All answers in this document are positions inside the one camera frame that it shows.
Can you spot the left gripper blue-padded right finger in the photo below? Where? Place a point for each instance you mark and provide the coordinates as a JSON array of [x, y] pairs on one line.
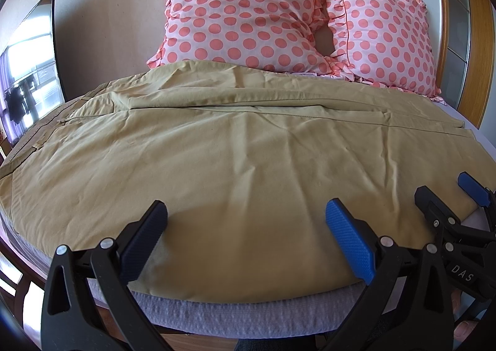
[[406, 303]]

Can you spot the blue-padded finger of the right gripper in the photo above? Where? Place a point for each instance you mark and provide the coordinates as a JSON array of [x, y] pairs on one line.
[[479, 193]]

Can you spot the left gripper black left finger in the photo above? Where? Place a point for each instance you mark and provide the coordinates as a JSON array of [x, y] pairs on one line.
[[70, 318]]

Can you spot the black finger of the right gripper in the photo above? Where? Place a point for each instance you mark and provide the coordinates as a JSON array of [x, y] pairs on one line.
[[438, 215]]

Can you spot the khaki tan pants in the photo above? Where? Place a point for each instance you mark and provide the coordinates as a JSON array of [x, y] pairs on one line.
[[232, 188]]

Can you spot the lavender bed mattress sheet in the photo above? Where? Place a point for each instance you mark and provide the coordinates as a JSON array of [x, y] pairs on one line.
[[248, 315]]

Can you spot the right pink polka-dot pillow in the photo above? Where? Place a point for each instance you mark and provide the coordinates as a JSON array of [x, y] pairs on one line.
[[382, 43]]

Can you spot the pink polka-dot pillow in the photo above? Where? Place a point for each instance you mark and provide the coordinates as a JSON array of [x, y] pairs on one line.
[[273, 35], [382, 43]]

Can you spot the left pink polka-dot pillow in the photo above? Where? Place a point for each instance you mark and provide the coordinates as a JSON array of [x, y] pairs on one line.
[[273, 35]]

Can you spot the wall-mounted flat television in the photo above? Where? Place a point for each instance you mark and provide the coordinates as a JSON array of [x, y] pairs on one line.
[[30, 83]]

